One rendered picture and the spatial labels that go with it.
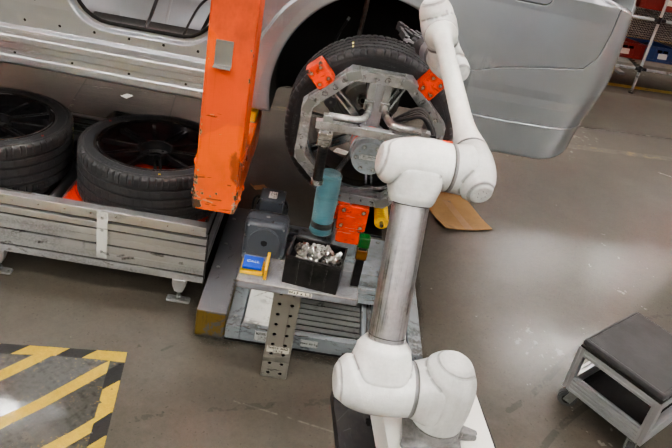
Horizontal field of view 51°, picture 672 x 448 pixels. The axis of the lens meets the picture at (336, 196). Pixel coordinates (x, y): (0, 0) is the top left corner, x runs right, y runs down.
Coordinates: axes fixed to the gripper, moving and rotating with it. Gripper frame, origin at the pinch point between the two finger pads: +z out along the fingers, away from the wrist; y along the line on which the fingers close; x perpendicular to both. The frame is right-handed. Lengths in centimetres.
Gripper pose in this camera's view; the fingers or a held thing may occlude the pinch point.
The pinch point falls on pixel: (402, 28)
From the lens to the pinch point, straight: 263.3
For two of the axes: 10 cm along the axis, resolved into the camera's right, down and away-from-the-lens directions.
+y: 8.9, 0.2, 4.6
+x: 2.6, -8.4, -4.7
